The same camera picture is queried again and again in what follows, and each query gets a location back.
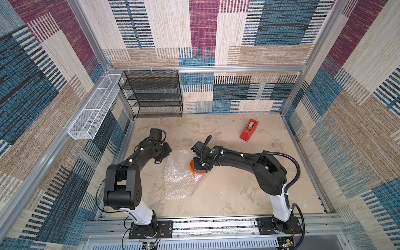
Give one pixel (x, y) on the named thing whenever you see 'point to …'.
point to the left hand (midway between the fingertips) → (169, 151)
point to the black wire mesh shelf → (153, 94)
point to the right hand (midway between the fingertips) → (199, 167)
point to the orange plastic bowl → (191, 165)
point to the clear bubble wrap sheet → (180, 182)
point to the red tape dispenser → (249, 129)
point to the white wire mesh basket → (87, 124)
